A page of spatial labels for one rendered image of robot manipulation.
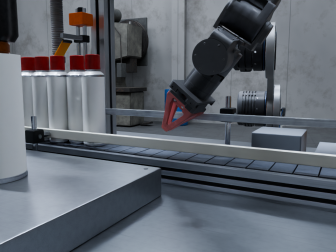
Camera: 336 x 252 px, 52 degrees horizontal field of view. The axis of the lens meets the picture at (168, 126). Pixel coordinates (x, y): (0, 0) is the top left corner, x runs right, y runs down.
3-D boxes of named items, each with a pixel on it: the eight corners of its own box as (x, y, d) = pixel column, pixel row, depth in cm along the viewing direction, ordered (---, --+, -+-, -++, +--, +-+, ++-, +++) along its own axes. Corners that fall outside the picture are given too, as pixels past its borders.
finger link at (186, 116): (146, 119, 67) (174, 81, 64) (163, 116, 74) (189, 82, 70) (170, 142, 66) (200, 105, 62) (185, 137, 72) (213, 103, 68)
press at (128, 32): (161, 122, 819) (160, 10, 784) (142, 129, 705) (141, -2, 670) (109, 120, 858) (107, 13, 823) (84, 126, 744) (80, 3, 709)
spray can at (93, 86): (79, 146, 78) (76, 53, 75) (89, 142, 83) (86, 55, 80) (101, 147, 77) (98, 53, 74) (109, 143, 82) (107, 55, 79)
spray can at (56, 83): (46, 143, 81) (42, 55, 79) (53, 139, 87) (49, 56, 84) (68, 143, 81) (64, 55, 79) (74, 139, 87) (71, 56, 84)
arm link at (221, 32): (274, 25, 60) (233, 0, 62) (270, 19, 49) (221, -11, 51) (236, 83, 64) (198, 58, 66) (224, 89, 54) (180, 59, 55)
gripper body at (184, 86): (165, 87, 62) (190, 54, 60) (188, 87, 72) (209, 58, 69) (191, 111, 61) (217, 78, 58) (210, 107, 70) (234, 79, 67)
